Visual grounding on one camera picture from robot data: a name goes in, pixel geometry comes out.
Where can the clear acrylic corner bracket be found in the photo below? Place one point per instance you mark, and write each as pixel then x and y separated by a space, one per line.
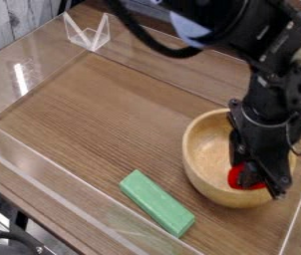
pixel 89 38

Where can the black table leg bracket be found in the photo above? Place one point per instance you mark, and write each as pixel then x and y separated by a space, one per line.
pixel 29 244

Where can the green rectangular block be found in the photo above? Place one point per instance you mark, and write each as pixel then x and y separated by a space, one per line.
pixel 161 206

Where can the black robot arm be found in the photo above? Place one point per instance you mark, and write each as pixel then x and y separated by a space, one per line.
pixel 261 31

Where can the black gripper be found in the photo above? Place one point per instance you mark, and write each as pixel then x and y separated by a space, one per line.
pixel 260 143

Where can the red plush strawberry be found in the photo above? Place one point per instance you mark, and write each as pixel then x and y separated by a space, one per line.
pixel 244 176

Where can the clear acrylic front barrier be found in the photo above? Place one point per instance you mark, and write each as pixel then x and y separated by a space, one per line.
pixel 94 223

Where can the wooden bowl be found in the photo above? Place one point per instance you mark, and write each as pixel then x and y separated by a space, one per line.
pixel 205 158

